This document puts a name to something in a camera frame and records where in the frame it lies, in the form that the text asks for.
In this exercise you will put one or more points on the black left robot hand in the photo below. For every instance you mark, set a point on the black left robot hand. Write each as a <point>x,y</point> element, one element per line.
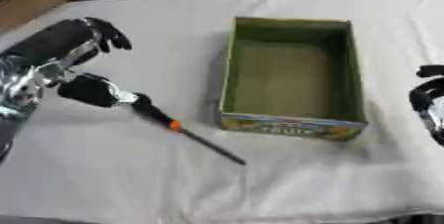
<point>55,38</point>

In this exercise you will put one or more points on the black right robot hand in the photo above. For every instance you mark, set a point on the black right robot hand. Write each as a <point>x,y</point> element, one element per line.
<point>422,95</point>

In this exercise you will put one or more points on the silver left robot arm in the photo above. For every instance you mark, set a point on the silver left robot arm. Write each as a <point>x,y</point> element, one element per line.
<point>20,86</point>

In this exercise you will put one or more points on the cardboard box with green inside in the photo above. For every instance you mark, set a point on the cardboard box with green inside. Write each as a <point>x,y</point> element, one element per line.
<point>289,82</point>

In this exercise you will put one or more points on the black screwdriver with orange band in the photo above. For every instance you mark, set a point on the black screwdriver with orange band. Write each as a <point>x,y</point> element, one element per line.
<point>151,112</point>

